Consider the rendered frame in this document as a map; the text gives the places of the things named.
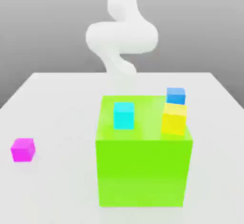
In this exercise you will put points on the small cyan cube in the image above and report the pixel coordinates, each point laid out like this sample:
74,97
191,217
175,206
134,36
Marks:
123,118

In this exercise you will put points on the small yellow cube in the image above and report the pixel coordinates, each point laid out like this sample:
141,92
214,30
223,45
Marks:
173,123

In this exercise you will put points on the small magenta cube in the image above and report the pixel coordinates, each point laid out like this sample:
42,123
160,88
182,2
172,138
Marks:
22,150

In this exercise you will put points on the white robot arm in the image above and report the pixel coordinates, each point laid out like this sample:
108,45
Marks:
122,35

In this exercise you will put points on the large green box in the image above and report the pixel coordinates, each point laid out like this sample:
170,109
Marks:
143,170

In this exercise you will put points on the small blue cube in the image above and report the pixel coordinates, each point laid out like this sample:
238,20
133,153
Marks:
175,96

